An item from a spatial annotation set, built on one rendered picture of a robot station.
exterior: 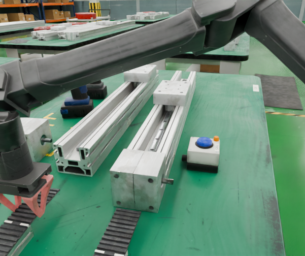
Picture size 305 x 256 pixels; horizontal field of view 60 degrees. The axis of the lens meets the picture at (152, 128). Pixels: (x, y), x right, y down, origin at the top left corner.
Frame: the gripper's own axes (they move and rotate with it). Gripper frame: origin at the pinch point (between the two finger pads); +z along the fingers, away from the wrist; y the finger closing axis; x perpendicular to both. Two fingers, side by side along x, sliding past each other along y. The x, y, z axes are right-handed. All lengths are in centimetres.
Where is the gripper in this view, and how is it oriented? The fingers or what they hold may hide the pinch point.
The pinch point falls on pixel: (29, 210)
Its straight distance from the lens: 58.8
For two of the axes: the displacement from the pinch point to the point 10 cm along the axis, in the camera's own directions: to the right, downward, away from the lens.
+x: -2.4, 4.3, -8.7
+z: 0.4, 9.0, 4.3
